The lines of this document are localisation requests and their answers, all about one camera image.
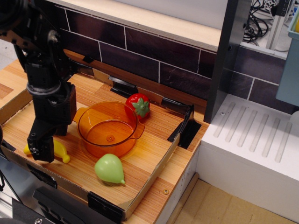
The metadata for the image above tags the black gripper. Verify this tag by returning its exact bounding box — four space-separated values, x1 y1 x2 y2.
27 82 77 163

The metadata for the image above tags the yellow toy banana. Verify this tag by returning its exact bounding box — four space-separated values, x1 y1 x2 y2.
23 140 70 164

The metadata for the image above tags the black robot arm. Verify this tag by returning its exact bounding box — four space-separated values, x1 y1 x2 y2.
0 0 77 162

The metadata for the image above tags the orange transparent plastic pot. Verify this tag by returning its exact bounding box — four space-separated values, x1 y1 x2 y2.
73 101 145 158

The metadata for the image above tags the cardboard fence with black tape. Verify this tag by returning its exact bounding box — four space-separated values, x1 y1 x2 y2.
0 61 207 224

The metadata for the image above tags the black metal equipment base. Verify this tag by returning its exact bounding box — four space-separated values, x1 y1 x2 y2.
0 157 95 224

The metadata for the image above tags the green toy pear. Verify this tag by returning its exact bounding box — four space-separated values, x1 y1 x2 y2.
94 154 125 184

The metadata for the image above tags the red toy strawberry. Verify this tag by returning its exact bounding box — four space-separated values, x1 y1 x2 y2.
126 93 150 120

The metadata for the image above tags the white toy sink drainboard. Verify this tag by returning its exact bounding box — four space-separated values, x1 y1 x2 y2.
197 95 299 222

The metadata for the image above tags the grey-blue bin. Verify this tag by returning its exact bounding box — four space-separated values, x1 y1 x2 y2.
276 9 299 106

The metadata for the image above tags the dark grey vertical post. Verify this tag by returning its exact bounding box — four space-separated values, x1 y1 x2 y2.
204 0 251 123

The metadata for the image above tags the bundle of black cables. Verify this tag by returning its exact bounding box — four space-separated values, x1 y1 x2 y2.
242 0 278 46

